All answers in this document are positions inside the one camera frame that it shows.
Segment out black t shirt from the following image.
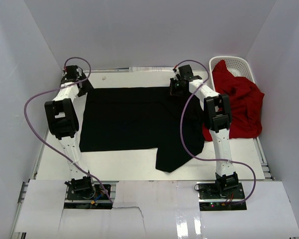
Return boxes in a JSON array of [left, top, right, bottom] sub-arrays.
[[79, 87, 205, 173]]

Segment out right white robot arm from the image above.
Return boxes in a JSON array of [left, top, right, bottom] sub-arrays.
[[169, 65, 239, 199]]

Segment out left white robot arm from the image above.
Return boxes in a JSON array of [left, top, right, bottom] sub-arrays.
[[44, 65, 95, 200]]

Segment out white plastic basket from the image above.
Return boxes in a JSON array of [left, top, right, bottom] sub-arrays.
[[209, 56, 255, 91]]

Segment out red t shirt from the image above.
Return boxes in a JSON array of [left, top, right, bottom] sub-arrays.
[[212, 60, 265, 138]]

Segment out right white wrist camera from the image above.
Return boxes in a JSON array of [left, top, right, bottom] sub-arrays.
[[173, 65, 180, 79]]

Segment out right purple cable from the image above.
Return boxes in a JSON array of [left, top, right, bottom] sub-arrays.
[[173, 59, 257, 206]]

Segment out purple cable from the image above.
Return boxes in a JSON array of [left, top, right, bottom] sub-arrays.
[[23, 57, 114, 204], [173, 59, 257, 206]]

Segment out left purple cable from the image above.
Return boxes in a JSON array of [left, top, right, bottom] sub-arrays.
[[23, 57, 114, 204]]

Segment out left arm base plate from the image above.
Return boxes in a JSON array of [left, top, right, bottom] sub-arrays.
[[64, 184, 113, 210]]

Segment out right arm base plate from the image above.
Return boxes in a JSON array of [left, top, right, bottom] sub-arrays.
[[194, 183, 247, 212]]

